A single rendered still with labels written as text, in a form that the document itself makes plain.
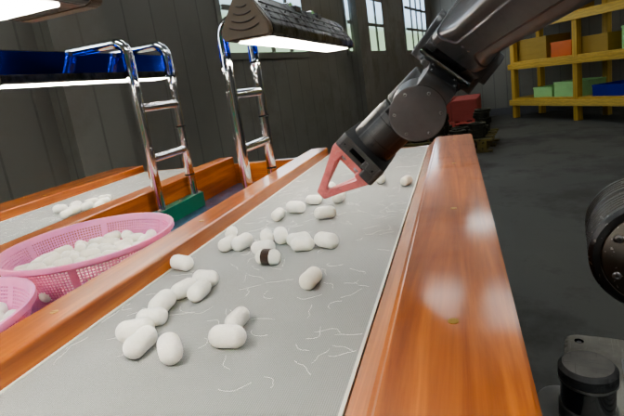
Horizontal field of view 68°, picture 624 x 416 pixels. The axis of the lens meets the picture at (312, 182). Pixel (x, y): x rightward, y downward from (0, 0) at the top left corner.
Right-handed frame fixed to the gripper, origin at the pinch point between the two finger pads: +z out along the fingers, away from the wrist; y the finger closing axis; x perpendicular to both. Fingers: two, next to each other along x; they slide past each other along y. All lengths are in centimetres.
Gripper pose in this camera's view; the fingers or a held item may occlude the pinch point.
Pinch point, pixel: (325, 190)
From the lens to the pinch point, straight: 61.6
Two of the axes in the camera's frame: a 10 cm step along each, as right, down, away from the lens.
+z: -6.4, 6.5, 4.1
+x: 7.0, 7.1, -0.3
